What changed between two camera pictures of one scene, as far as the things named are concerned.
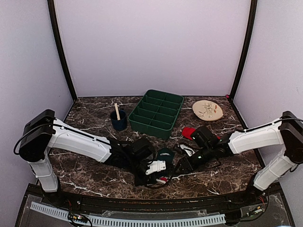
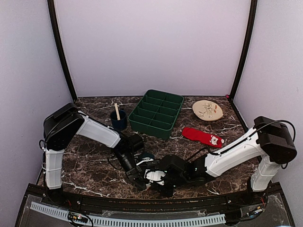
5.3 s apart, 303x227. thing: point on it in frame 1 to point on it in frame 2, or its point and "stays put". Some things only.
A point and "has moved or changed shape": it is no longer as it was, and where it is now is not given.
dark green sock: [166, 154] has moved or changed shape
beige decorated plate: [207, 110] stays put
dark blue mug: [121, 125] stays put
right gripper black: [184, 161] to [167, 193]
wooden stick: [117, 113] stays put
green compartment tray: [156, 113] stays put
